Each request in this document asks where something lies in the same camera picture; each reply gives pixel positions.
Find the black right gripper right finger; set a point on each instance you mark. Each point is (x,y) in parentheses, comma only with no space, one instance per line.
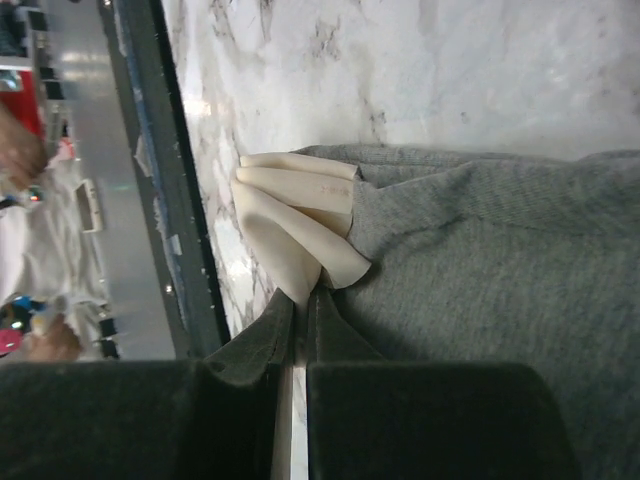
(373,418)

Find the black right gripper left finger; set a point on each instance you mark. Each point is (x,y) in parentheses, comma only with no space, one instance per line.
(227,416)

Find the grey cream underwear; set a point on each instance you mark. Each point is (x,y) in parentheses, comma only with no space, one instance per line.
(459,256)

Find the person in white shirt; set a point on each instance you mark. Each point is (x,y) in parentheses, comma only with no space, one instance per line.
(51,285)

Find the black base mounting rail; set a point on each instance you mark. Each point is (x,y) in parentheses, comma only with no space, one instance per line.
(164,166)

